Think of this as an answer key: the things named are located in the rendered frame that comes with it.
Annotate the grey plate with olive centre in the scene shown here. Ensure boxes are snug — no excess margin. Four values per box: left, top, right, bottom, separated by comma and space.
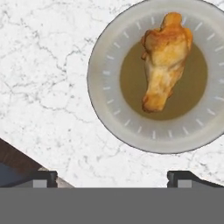
87, 0, 224, 155

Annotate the golden chicken drumstick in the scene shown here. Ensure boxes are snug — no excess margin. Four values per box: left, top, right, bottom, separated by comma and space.
140, 11, 194, 114

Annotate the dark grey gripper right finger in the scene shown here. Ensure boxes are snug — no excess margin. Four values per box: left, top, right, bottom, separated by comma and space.
166, 170, 224, 189

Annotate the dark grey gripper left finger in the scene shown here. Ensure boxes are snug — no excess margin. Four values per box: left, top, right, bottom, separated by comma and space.
0, 170, 59, 189

